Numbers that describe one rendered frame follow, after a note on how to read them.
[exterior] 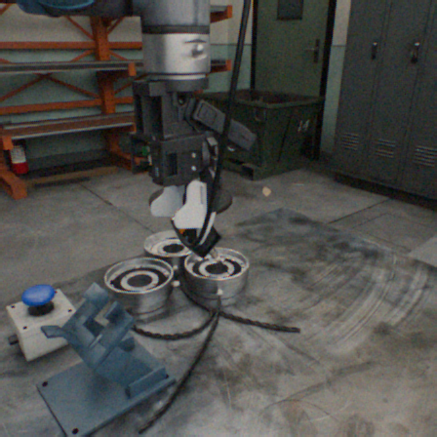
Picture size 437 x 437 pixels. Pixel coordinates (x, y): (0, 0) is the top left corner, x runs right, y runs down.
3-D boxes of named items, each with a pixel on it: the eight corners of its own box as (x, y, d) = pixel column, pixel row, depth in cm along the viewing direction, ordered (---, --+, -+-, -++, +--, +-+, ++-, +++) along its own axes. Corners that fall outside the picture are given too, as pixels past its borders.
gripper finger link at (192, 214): (170, 254, 53) (161, 184, 50) (205, 240, 57) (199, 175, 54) (184, 259, 51) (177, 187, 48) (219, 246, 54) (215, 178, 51)
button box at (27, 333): (63, 313, 61) (58, 286, 59) (82, 338, 56) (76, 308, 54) (4, 337, 57) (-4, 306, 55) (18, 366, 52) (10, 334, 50)
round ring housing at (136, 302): (102, 319, 60) (99, 295, 58) (111, 281, 70) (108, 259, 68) (175, 313, 61) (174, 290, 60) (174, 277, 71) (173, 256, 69)
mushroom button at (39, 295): (54, 308, 58) (48, 278, 56) (63, 322, 55) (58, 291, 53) (23, 320, 56) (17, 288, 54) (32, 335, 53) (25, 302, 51)
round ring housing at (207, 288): (184, 268, 73) (183, 249, 71) (243, 266, 74) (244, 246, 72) (185, 303, 64) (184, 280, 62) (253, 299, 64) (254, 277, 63)
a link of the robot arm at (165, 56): (182, 35, 50) (227, 34, 45) (183, 75, 52) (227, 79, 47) (128, 34, 46) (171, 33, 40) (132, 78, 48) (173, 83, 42)
